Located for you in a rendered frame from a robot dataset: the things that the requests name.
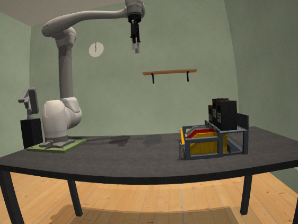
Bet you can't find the yellow bin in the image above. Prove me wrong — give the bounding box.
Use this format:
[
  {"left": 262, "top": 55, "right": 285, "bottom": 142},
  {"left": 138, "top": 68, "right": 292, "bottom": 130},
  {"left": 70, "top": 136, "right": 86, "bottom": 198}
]
[{"left": 190, "top": 132, "right": 227, "bottom": 155}]

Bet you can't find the red open bin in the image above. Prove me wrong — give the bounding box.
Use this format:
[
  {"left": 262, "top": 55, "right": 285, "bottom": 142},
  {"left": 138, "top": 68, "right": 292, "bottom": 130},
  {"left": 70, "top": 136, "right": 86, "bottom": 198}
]
[{"left": 186, "top": 128, "right": 215, "bottom": 139}]

